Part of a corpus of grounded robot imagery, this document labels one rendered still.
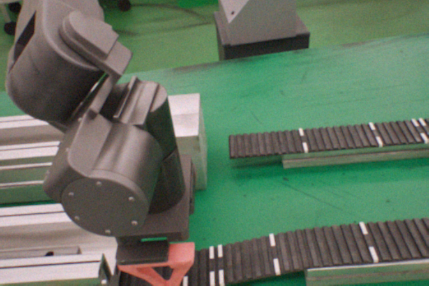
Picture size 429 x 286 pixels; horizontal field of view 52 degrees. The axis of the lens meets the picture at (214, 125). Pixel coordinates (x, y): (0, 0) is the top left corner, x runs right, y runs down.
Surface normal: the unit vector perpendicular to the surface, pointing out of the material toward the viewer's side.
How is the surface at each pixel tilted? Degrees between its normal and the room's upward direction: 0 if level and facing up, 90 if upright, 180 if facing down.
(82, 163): 46
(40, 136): 90
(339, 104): 0
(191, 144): 90
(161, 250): 0
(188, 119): 0
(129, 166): 41
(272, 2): 90
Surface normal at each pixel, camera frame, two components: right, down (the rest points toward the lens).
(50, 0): 0.64, -0.58
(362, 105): -0.11, -0.80
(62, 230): 0.00, 0.58
